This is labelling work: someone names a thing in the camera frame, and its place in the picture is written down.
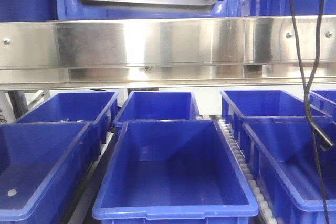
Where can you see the blue bin rear centre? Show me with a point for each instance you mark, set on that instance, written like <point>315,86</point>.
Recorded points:
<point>157,105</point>

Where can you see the blue bin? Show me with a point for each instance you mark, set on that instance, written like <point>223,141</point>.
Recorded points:
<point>98,108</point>
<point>324,100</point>
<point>281,158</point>
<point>174,172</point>
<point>239,106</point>
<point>42,165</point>
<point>157,105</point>

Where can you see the blue bin rear left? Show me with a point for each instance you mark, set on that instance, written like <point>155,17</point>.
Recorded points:
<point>98,108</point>

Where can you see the blue bin rear right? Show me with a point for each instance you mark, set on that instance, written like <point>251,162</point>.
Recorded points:
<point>239,106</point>

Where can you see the blue bin front centre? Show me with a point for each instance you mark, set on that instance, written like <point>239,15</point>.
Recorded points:
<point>174,172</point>

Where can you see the blue bin front right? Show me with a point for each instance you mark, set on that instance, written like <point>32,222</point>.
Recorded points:
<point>281,158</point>

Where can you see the large blue crate upper centre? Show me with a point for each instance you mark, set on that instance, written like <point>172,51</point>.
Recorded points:
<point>75,9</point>

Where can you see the blue bin front left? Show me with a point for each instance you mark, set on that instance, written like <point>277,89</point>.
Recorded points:
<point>42,165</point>

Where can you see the white roller conveyor track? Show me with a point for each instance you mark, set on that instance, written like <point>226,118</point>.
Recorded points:
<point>265,214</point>

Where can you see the blue bin far right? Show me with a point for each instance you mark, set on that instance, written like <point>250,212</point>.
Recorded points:
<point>324,100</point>

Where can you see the stainless steel shelf rail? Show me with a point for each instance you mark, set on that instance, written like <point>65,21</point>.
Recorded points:
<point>139,53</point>

